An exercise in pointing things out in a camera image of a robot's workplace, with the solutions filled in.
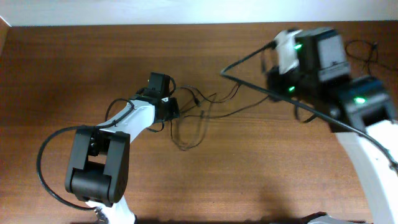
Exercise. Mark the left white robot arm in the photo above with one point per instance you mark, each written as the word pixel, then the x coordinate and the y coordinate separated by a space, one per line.
pixel 97 171

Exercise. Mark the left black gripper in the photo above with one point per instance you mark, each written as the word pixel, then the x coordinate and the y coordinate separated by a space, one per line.
pixel 173 110

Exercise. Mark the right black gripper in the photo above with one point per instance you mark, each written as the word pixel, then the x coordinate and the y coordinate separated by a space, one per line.
pixel 272 79

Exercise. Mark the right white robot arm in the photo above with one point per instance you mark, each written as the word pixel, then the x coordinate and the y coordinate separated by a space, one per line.
pixel 314 73

